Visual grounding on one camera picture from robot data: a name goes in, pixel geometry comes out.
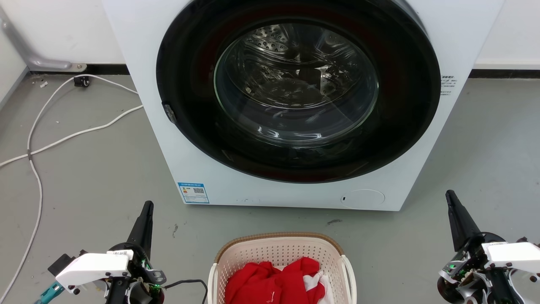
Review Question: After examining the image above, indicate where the red garment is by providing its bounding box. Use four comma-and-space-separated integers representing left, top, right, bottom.
224, 256, 327, 304

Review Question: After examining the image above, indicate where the round white filter cover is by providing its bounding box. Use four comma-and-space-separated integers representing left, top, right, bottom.
340, 189, 386, 210

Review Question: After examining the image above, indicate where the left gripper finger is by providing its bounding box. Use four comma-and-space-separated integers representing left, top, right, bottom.
140, 201, 154, 259
126, 201, 149, 254

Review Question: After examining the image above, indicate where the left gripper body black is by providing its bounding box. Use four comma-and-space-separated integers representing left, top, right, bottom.
105, 242, 167, 304

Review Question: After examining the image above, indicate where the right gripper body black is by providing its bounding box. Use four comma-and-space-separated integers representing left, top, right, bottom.
437, 232, 513, 304

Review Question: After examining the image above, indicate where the thin white cable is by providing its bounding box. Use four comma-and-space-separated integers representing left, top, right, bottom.
0, 74, 139, 303

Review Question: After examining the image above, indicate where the grey washer door latch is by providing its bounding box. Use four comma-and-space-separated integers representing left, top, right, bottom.
162, 103, 177, 125

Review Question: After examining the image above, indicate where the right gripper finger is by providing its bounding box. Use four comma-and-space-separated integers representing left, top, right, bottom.
445, 190, 470, 252
451, 190, 482, 245

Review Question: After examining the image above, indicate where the black round washer door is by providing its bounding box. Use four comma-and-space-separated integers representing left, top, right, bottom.
156, 0, 442, 184

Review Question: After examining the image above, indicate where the cream perforated laundry basket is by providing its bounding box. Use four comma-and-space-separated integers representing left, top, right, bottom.
207, 231, 358, 304

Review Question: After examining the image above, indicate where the white garment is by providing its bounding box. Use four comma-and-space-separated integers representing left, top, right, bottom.
303, 272, 337, 304

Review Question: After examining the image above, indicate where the grey drain pipe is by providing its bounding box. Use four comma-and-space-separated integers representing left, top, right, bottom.
0, 8, 88, 73

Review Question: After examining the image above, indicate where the white front-load washing machine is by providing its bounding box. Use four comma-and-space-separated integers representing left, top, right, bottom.
101, 0, 505, 212

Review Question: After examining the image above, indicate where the teal plastic bracket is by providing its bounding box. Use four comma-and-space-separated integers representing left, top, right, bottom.
34, 282, 65, 304

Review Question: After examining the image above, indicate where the thick white power cable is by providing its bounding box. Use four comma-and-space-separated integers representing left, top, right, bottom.
0, 104, 144, 168

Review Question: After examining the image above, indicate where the small printed text sticker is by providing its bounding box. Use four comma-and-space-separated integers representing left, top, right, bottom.
440, 76, 456, 97

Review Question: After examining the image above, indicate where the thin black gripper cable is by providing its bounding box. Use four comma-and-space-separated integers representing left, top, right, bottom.
163, 279, 210, 304

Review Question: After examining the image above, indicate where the blue energy label sticker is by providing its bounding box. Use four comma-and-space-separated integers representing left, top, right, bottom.
178, 182, 210, 205

